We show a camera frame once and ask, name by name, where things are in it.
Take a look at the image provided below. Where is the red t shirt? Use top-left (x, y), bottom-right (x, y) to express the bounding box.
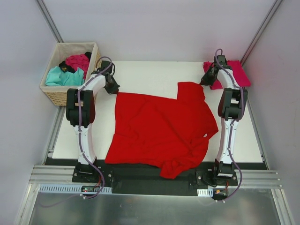
top-left (105, 82), bottom-right (218, 179)

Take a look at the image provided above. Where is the woven wicker basket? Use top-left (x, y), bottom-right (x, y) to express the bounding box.
top-left (40, 42), bottom-right (101, 106)

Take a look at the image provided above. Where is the magenta t shirt in basket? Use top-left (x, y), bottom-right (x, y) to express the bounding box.
top-left (65, 54), bottom-right (90, 76)

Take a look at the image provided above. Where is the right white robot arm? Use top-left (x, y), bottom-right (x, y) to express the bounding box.
top-left (200, 52), bottom-right (248, 185)

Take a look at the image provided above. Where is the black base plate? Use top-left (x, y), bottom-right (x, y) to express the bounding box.
top-left (44, 158), bottom-right (242, 196)

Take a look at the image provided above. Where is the folded magenta t shirt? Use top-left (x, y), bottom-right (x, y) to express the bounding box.
top-left (203, 60), bottom-right (251, 90)

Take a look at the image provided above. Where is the right grey cable duct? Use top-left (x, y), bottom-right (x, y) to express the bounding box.
top-left (197, 188), bottom-right (213, 197)

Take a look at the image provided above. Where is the left grey cable duct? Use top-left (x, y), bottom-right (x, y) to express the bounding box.
top-left (39, 184), bottom-right (113, 195)

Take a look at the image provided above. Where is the grey cable duct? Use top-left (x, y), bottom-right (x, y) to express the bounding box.
top-left (197, 188), bottom-right (213, 197)
top-left (39, 184), bottom-right (113, 195)

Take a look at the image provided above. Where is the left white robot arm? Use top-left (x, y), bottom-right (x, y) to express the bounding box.
top-left (66, 56), bottom-right (120, 182)

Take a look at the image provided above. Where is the teal t shirt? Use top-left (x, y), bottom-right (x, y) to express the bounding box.
top-left (45, 66), bottom-right (84, 87)

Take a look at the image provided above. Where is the black t shirt in basket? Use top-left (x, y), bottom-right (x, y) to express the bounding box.
top-left (59, 52), bottom-right (91, 73)

